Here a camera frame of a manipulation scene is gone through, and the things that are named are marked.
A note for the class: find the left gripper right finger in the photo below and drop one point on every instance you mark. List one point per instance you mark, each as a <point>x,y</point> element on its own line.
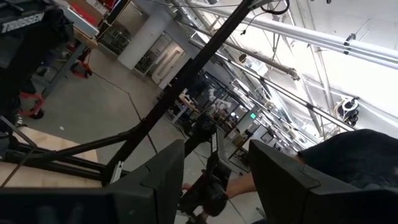
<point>295,205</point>

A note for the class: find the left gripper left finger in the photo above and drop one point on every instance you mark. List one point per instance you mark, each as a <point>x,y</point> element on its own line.
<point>124,208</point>

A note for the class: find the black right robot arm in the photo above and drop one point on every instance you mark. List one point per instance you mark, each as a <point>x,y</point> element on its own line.
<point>28,56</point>

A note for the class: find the person's forearm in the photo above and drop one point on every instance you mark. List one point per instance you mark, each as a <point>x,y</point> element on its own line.
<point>241,186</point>

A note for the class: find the person's hand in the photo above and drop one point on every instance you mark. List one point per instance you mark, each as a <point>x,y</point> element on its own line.
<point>186,186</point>

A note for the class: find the person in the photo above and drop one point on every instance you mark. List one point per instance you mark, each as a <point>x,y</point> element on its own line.
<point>357,155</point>

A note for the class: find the green exit sign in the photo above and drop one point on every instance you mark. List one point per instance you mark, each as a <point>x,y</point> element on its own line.
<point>253,115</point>

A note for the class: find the black framed robot workcell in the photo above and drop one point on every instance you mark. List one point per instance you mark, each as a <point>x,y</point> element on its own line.
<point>224,107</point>

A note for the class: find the red floor stand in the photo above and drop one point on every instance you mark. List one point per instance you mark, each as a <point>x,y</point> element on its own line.
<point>81,67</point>
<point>32,104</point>

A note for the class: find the grey ceiling pipe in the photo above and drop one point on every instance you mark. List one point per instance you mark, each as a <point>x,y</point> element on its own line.
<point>264,59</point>

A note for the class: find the wooden table grey legs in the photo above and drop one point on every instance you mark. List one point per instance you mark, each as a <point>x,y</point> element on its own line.
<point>62,70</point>

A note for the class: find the white building column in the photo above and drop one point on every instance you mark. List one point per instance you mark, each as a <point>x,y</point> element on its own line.
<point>141,43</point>

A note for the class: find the white ceiling pipe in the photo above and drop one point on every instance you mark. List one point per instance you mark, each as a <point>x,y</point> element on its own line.
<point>311,35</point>

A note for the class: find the red storage shelving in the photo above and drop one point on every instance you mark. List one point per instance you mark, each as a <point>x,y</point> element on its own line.
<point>85,13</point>

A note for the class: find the black table frame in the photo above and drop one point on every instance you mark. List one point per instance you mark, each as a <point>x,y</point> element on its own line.
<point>174,90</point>

